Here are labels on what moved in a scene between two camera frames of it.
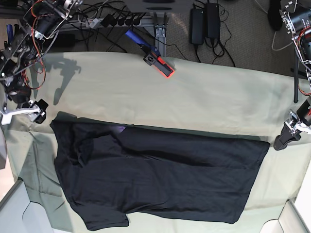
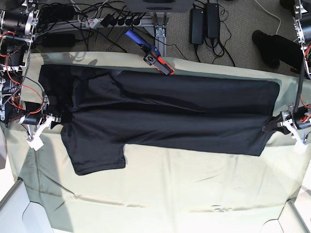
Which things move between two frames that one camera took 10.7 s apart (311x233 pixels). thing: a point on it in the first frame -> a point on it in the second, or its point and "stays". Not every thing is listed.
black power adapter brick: x=197 y=26 stays
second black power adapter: x=212 y=20 stays
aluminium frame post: x=160 y=31 stays
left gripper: x=31 y=110 -> x=49 y=118
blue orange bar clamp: x=152 y=55 stays
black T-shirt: x=111 y=174 -> x=106 y=111
